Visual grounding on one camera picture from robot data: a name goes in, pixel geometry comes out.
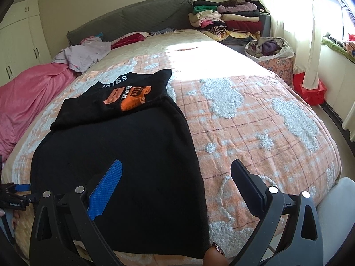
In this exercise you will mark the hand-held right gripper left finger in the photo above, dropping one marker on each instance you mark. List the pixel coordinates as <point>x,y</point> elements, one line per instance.
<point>106,188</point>

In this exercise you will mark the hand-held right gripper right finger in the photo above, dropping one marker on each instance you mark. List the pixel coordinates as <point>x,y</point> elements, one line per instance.
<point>249,192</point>

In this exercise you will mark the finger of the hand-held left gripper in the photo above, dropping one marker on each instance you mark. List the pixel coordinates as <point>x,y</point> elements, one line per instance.
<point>34,197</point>
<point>22,187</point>

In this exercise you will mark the black sweater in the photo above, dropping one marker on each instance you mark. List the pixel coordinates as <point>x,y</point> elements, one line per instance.
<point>124,144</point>

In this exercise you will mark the beige bag of clothes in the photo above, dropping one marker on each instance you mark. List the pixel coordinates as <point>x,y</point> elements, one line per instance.
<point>266,47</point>

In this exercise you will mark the pile of folded clothes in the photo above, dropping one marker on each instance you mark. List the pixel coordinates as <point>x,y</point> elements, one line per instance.
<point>238,22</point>

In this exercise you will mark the person's right hand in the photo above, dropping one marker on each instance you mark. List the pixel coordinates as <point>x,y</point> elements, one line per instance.
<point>215,256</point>

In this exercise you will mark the orange plaid fluffy blanket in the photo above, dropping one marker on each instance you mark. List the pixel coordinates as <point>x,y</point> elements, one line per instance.
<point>249,116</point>

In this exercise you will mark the pink quilt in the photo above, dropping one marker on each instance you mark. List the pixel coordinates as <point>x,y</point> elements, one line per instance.
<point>27,97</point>

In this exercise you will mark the white stool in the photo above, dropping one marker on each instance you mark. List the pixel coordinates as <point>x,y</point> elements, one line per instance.
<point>341,205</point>

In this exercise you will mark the red bag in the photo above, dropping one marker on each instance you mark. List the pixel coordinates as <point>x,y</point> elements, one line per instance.
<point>310,91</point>

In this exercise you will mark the cream curtain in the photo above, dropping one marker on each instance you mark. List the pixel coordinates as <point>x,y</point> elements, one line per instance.
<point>349,122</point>
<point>294,19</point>

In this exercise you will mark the pink floral box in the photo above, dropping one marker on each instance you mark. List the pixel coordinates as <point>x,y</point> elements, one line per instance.
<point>280,68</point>

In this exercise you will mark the lilac garment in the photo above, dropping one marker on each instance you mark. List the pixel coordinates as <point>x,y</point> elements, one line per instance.
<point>83,54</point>

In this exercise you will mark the white wardrobe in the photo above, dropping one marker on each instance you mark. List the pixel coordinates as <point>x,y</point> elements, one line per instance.
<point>22,41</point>

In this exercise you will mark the red garment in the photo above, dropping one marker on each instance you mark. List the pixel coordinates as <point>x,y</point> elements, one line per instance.
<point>127,39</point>

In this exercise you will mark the dark floral cloth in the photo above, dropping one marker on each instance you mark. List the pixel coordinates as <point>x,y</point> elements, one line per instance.
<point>163,31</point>

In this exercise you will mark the grey nightstand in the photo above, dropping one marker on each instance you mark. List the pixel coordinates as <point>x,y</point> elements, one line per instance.
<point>265,25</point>

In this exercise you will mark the green cloth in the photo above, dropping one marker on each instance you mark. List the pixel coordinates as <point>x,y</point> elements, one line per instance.
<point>332,44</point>

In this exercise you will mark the grey padded headboard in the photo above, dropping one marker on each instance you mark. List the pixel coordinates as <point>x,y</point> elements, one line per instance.
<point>138,13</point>

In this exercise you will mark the window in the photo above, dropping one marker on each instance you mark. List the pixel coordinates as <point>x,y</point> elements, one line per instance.
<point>338,16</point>

